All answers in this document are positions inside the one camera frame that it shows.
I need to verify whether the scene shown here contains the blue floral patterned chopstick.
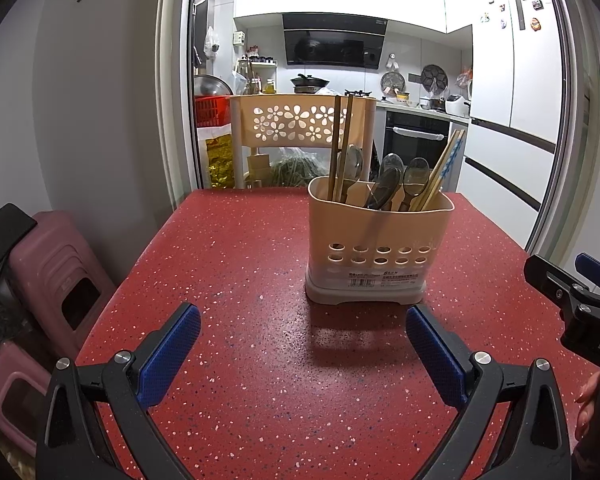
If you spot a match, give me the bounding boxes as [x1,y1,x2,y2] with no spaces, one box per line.
[422,129,467,211]

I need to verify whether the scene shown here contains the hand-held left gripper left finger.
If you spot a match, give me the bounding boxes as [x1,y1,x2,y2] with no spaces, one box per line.
[35,301,202,480]

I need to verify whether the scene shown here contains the black round wall rack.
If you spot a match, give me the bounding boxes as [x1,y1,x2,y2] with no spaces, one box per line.
[421,63,449,92]

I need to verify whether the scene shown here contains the white refrigerator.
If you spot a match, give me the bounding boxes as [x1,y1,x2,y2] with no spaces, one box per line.
[450,0,567,252]

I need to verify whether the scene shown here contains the black wok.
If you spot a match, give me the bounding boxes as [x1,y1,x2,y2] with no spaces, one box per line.
[290,74,331,94]

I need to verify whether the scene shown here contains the red plastic basket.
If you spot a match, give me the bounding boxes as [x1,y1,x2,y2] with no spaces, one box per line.
[195,95,233,128]

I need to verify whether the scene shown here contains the person's right hand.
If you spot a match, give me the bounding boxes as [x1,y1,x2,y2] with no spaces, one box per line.
[574,372,600,441]

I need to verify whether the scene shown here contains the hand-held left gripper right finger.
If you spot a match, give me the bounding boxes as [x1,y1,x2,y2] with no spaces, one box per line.
[405,304,573,480]

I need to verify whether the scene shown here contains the beige plastic utensil holder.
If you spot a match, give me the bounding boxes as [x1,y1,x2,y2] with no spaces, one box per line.
[305,176,455,307]

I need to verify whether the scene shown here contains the golden oil bottle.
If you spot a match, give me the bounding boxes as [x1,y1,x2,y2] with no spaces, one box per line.
[207,135,233,189]

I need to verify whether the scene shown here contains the black range hood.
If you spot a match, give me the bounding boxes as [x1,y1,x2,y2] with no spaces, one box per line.
[281,12,388,71]

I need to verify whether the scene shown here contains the round metal colander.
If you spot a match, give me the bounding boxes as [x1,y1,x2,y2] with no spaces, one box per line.
[380,71,406,97]

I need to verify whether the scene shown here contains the bag of green vegetables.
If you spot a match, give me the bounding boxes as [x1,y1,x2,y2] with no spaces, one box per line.
[270,147,331,189]

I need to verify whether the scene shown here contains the black built-in oven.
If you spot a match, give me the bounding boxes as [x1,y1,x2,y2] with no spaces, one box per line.
[382,110,453,181]

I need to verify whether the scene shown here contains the pink plastic stool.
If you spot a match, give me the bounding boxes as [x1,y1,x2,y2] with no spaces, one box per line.
[0,342,54,457]
[5,210,119,361]

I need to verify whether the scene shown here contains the black-handled metal spoon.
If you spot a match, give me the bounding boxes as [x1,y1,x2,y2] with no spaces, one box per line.
[364,166,402,210]
[336,144,365,196]
[378,152,405,182]
[402,156,431,211]

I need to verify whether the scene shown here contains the beige flower-cutout trolley rack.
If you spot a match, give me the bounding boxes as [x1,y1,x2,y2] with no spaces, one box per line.
[229,94,378,190]

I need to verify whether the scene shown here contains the black flat panel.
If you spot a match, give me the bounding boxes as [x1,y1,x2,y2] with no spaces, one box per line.
[0,203,39,286]

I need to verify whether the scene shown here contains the spice rack with jars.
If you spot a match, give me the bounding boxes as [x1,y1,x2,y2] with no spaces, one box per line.
[236,55,278,95]

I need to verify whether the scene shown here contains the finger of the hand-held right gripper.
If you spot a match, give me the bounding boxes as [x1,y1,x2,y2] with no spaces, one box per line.
[575,252,600,297]
[523,254,600,322]

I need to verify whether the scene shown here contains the white rice cooker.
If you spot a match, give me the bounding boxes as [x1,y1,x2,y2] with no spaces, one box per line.
[444,95,471,117]

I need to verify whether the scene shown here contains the white hanging plastic bag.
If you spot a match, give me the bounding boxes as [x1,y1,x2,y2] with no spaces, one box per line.
[203,25,221,61]

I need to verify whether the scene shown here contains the steel pot lid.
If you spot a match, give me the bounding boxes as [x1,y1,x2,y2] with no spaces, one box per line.
[194,74,233,98]

